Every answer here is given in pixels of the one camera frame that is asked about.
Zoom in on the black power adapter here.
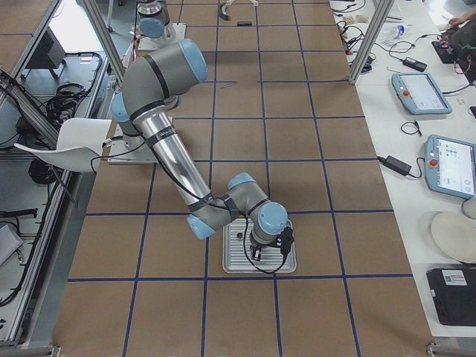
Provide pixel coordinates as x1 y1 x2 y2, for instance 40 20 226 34
377 155 411 176

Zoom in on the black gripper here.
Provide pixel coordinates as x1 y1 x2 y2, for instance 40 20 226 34
250 237 281 261

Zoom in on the white round plate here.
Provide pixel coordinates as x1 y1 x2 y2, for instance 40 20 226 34
431 212 475 264

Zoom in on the blue teach pendant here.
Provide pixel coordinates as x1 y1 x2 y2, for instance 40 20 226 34
391 72 452 115
425 135 475 199

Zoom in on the aluminium frame post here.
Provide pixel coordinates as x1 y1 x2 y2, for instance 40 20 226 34
348 0 394 85

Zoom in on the blue teach pendant far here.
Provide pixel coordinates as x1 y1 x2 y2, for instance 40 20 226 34
391 72 452 115

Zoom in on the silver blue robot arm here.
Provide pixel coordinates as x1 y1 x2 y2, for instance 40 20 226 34
121 39 295 263
137 0 176 42

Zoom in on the white plastic chair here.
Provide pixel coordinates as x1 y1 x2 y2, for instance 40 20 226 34
14 118 112 173

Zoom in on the white curved plastic bracket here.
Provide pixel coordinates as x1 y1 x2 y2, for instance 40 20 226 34
225 0 259 7

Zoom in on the blue teach pendant near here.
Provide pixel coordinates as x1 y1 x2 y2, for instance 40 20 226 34
425 135 475 199

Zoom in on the black camera cable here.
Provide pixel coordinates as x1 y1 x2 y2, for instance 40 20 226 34
243 219 289 276

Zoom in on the black laptop box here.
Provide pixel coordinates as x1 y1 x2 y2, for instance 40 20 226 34
426 268 475 327

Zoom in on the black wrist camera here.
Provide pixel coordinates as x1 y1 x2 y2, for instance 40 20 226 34
279 227 295 257

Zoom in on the ribbed silver metal tray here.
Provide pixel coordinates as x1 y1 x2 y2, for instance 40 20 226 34
222 218 283 274

